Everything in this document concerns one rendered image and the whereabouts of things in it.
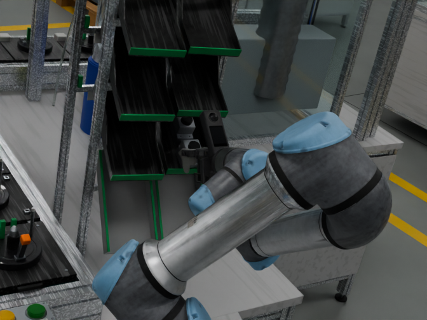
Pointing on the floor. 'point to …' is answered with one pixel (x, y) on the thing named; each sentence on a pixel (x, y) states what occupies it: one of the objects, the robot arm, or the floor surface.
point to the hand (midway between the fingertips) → (191, 149)
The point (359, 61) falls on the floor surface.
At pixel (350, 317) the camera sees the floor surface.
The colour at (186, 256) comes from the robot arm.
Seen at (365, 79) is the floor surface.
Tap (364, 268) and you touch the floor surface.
